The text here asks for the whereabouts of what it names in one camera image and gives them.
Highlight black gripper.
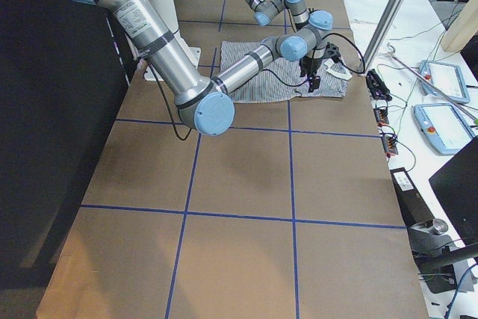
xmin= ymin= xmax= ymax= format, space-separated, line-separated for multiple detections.
xmin=299 ymin=42 xmax=341 ymax=92

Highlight navy white striped polo shirt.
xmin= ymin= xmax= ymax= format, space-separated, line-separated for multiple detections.
xmin=230 ymin=58 xmax=352 ymax=103

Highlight silver reacher grabber stick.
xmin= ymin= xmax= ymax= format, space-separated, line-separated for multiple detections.
xmin=387 ymin=43 xmax=478 ymax=125

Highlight orange black electronics board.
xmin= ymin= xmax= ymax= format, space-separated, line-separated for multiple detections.
xmin=373 ymin=107 xmax=398 ymax=158

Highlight upper blue teach pendant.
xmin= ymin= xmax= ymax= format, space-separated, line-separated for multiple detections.
xmin=419 ymin=61 xmax=471 ymax=104

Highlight blue teach pendant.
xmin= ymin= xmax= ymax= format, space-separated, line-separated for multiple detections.
xmin=412 ymin=102 xmax=475 ymax=155
xmin=419 ymin=61 xmax=471 ymax=104

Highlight lower blue teach pendant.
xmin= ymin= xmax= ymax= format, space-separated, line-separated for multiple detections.
xmin=412 ymin=102 xmax=475 ymax=155

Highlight black box with label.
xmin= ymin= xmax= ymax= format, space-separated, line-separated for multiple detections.
xmin=390 ymin=167 xmax=435 ymax=227

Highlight black monitor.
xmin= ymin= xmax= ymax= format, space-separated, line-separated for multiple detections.
xmin=429 ymin=138 xmax=478 ymax=244

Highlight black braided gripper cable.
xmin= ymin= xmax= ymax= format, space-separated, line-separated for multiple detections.
xmin=257 ymin=0 xmax=366 ymax=87

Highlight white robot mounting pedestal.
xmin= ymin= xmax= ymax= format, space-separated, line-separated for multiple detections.
xmin=147 ymin=43 xmax=200 ymax=88

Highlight aluminium frame post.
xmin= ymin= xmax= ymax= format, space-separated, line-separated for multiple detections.
xmin=364 ymin=0 xmax=404 ymax=75

